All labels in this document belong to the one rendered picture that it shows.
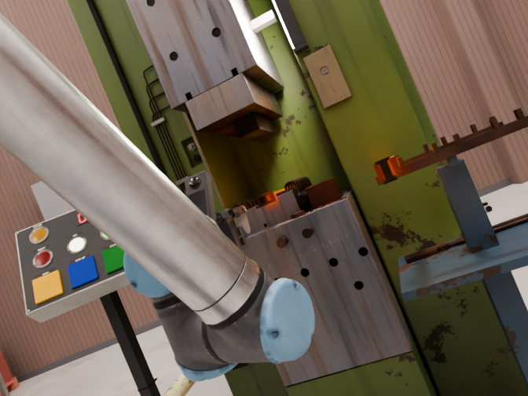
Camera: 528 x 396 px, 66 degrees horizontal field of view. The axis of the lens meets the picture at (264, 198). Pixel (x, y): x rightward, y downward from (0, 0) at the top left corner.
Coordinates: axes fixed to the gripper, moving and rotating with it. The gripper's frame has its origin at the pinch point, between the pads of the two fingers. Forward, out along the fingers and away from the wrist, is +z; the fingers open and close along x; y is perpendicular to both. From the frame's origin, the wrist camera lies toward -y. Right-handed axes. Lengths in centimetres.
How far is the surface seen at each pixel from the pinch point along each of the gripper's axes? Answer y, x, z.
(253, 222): 5.3, -7.2, 33.0
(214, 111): -30.2, -5.0, 33.0
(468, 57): -61, 180, 452
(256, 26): -54, 14, 52
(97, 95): -213, -256, 393
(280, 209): 4.7, 2.2, 33.0
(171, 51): -52, -10, 33
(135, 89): -53, -33, 47
